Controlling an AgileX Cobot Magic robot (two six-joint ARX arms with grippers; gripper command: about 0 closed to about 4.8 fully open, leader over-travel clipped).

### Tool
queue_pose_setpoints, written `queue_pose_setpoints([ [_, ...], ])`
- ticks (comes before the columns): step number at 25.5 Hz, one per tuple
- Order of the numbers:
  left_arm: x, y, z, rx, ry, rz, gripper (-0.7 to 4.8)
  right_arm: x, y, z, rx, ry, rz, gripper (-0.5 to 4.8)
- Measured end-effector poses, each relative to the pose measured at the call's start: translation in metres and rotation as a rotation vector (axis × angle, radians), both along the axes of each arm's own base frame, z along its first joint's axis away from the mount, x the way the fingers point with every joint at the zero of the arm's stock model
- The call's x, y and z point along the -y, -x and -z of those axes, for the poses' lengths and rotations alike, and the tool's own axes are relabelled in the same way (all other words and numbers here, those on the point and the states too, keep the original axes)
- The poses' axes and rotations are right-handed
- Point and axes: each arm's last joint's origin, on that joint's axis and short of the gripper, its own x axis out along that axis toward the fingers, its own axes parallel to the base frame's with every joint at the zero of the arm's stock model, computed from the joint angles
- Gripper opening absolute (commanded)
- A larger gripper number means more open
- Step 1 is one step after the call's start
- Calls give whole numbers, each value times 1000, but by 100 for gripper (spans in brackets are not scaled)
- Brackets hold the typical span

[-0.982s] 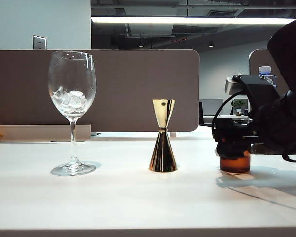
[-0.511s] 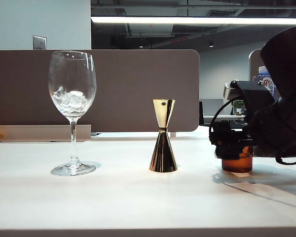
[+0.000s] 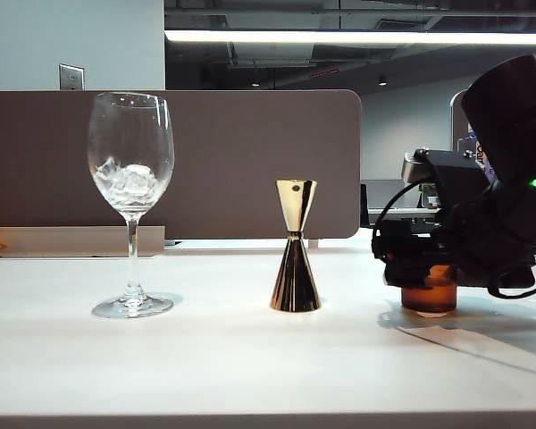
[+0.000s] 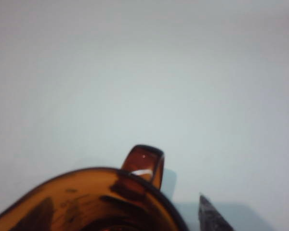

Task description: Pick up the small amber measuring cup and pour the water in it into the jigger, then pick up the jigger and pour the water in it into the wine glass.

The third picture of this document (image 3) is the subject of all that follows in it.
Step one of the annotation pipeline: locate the clear wine glass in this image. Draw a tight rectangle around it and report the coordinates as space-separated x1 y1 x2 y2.
87 91 176 320

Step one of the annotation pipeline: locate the narrow brown desk partition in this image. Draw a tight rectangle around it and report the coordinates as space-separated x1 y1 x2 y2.
449 88 471 154

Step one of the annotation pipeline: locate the clear ice pile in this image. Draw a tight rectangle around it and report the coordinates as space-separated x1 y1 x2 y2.
93 156 169 209

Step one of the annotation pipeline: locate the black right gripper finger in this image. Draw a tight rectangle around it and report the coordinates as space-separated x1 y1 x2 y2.
381 261 431 290

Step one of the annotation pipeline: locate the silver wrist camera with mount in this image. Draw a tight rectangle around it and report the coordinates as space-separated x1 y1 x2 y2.
401 148 490 216

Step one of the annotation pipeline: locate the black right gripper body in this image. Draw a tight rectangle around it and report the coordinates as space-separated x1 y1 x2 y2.
372 217 457 270

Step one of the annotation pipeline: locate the white ceiling light strip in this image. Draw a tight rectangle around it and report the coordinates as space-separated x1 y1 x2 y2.
163 28 536 46

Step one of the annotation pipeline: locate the black camera cable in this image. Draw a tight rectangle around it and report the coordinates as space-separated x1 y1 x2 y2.
370 177 435 252

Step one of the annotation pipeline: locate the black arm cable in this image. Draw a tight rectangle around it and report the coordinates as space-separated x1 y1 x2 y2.
485 265 536 299

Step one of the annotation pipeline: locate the wide brown desk partition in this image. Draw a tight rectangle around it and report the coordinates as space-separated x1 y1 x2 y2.
0 89 364 240

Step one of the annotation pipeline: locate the gold metal jigger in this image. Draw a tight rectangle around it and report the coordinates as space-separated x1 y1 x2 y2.
268 179 323 314

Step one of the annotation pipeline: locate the metal wall switch plate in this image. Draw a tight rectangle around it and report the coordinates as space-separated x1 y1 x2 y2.
57 63 87 92

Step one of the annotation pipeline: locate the grey background monitor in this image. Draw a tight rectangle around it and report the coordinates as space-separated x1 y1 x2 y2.
361 179 404 210

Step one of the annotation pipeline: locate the small amber measuring cup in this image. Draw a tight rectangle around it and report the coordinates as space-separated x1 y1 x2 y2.
400 263 458 315

